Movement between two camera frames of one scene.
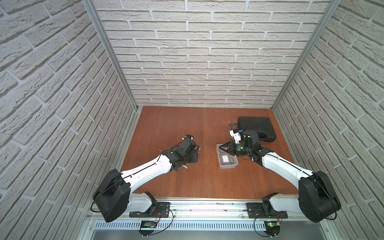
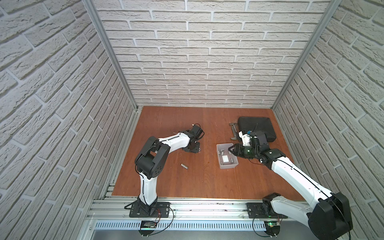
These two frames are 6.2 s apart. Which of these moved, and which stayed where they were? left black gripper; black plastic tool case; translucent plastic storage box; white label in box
Moved: left black gripper
Stayed: black plastic tool case; translucent plastic storage box; white label in box
